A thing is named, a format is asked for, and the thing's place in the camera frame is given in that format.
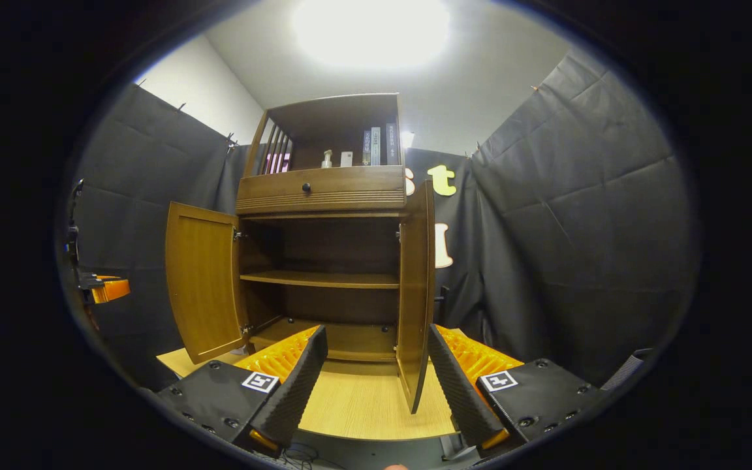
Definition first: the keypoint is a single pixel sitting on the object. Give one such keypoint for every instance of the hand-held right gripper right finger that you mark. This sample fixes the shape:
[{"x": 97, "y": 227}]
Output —
[{"x": 457, "y": 391}]

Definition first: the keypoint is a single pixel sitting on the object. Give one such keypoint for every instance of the wooden cabinet door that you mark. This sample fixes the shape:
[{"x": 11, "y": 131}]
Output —
[
  {"x": 203, "y": 281},
  {"x": 415, "y": 294}
]

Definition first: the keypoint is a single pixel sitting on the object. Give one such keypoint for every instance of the wooden cabinet drawer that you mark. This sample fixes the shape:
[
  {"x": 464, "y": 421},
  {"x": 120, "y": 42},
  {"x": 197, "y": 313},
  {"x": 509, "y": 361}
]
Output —
[{"x": 350, "y": 186}]

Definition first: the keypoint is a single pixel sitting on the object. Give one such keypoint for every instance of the light grey-blue book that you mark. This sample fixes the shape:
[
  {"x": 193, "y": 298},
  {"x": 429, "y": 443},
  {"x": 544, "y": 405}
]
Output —
[{"x": 375, "y": 147}]

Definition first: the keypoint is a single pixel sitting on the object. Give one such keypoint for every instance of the wooden double-door shoe cabinet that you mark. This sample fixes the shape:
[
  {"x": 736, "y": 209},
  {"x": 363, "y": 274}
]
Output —
[{"x": 337, "y": 117}]

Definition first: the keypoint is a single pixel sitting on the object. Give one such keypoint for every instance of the small white box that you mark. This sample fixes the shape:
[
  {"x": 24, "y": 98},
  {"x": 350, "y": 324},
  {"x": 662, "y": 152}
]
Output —
[{"x": 346, "y": 159}]

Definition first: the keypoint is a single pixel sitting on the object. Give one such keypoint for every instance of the dark navy book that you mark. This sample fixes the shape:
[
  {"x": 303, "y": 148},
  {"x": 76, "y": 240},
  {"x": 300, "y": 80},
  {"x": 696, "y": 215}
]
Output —
[{"x": 393, "y": 145}]

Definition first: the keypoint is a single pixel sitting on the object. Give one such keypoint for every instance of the wooden cabinet inner shelf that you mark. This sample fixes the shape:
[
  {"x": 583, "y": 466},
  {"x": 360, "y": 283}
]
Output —
[{"x": 324, "y": 279}]

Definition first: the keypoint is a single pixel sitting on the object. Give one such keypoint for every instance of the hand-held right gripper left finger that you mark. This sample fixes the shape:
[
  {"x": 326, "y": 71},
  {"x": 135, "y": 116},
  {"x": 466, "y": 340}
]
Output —
[{"x": 297, "y": 391}]

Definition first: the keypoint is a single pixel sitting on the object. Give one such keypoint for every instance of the dark grey book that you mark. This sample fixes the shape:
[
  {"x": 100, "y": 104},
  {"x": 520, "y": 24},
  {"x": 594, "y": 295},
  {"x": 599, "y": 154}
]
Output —
[{"x": 366, "y": 149}]

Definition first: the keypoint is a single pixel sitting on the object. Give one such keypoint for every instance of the large ceiling light panel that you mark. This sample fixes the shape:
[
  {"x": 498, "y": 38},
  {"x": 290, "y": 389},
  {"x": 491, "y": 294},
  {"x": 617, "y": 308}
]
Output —
[{"x": 369, "y": 29}]

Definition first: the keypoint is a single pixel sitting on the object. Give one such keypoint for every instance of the white pump bottle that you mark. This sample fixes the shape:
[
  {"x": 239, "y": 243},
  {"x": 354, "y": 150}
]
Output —
[{"x": 326, "y": 160}]

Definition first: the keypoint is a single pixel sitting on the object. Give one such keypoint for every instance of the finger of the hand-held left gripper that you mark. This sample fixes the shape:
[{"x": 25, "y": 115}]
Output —
[{"x": 111, "y": 289}]

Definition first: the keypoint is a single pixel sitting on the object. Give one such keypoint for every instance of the black backdrop cloth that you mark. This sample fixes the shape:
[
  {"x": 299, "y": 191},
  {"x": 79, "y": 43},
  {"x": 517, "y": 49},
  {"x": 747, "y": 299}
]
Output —
[{"x": 578, "y": 261}]

